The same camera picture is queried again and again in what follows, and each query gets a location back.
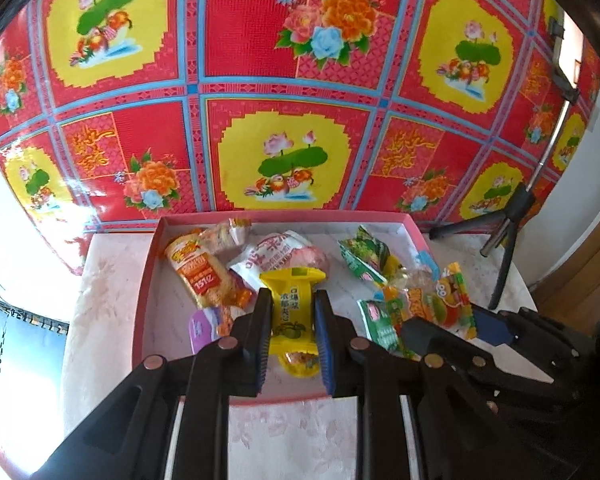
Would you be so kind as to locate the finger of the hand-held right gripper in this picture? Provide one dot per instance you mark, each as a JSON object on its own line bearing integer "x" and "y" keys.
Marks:
{"x": 492, "y": 325}
{"x": 425, "y": 335}

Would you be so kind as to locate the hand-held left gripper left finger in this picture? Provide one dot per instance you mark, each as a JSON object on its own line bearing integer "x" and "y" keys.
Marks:
{"x": 264, "y": 345}

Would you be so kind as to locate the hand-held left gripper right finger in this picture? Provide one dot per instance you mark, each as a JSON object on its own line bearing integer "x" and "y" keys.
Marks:
{"x": 326, "y": 345}

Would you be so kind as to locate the orange jelly cup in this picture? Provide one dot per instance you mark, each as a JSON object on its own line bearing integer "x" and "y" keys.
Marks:
{"x": 300, "y": 362}

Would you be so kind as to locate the burger gummy packet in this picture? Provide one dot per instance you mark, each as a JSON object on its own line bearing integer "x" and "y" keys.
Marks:
{"x": 450, "y": 305}

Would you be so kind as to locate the yellow candy packet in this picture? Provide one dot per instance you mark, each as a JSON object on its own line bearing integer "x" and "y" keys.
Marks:
{"x": 291, "y": 310}
{"x": 394, "y": 266}

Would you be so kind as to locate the green packet with red label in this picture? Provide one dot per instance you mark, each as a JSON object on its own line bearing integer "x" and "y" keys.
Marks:
{"x": 380, "y": 322}

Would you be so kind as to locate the shallow pink box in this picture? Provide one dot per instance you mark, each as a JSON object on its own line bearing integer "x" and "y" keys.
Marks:
{"x": 340, "y": 285}

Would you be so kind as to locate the purple snack packet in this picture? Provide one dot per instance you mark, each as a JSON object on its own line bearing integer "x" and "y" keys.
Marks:
{"x": 202, "y": 330}

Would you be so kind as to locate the red white snack bag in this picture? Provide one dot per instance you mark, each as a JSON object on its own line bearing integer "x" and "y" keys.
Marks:
{"x": 275, "y": 257}

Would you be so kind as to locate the long orange yellow snack bag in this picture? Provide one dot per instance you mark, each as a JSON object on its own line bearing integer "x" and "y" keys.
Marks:
{"x": 200, "y": 275}

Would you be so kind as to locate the dark green snack packet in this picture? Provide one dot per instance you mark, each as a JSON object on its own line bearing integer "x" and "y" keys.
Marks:
{"x": 365, "y": 255}

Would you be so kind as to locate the small clear orange candy packet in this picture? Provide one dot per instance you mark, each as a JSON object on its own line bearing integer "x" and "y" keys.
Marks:
{"x": 225, "y": 235}

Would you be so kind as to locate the black tripod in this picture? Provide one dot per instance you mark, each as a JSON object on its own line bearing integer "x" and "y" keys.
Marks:
{"x": 522, "y": 200}

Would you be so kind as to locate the red floral printed sheet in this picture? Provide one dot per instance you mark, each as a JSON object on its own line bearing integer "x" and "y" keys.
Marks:
{"x": 300, "y": 60}

